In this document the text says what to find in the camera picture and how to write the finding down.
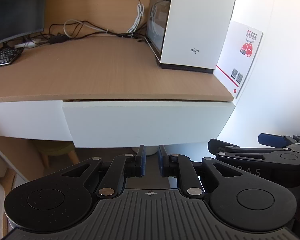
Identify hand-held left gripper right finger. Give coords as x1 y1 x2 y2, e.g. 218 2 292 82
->
158 144 243 199

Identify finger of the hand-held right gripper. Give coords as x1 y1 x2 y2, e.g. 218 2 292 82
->
258 133 300 147
208 138 286 159

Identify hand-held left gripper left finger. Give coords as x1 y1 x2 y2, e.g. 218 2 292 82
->
60 144 147 199

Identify white cylinder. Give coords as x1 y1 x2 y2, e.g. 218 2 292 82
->
132 145 158 156

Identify white drawer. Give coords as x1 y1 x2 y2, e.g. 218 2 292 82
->
62 100 237 149

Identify white card with red print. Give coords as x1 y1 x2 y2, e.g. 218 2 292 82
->
213 20 264 99

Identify green stool with wooden legs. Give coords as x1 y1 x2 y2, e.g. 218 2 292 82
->
37 140 80 168

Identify white computer case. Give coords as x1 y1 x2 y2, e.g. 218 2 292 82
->
145 0 240 74

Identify black power adapter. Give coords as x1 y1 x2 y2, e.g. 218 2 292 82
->
48 35 69 45

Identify white power strip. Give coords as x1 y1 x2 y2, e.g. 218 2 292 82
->
14 39 42 49

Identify black keyboard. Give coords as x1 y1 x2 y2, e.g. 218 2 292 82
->
0 47 24 69

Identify black computer monitor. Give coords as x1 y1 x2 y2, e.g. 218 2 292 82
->
0 0 45 48

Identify black cables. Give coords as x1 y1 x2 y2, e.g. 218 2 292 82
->
22 23 147 43

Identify white bundled cable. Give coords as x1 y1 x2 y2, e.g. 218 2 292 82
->
122 0 144 34

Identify white looped cable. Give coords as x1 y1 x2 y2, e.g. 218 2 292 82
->
64 19 108 36

